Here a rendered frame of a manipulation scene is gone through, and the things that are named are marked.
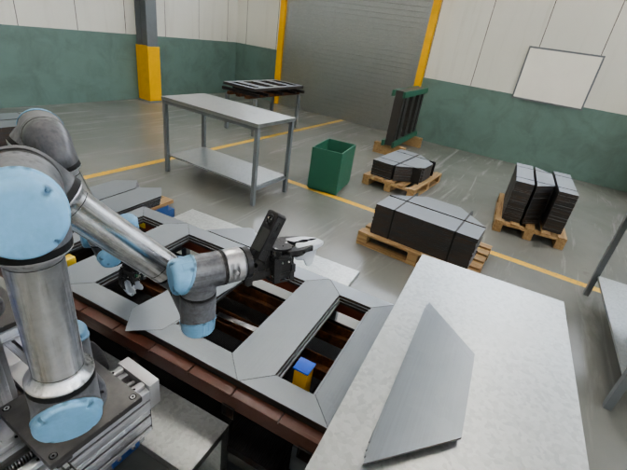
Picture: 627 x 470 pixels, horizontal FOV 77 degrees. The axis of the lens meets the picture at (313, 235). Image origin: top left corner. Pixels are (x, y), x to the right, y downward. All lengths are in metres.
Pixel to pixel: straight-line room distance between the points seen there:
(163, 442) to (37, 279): 0.89
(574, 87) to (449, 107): 2.24
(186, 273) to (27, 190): 0.30
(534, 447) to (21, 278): 1.18
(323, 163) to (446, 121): 4.72
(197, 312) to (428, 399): 0.66
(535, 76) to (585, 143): 1.58
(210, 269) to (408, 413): 0.63
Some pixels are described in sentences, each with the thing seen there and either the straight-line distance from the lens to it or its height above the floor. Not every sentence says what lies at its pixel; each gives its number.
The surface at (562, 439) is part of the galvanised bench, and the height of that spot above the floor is 1.05.
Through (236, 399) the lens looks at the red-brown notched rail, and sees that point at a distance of 1.40.
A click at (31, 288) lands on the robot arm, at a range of 0.75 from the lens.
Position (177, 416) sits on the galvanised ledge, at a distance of 1.55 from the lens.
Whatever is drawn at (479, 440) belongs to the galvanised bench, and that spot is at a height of 1.05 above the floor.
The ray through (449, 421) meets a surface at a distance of 1.16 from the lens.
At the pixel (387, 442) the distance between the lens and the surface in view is 1.06.
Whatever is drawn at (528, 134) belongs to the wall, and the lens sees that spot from 9.16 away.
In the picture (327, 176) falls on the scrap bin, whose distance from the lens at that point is 5.18.
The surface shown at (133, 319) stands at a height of 0.85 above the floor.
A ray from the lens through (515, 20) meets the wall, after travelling 9.17.
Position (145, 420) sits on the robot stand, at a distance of 1.31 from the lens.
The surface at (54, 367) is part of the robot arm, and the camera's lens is 0.85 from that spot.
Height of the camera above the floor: 1.91
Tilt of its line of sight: 27 degrees down
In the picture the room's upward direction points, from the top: 9 degrees clockwise
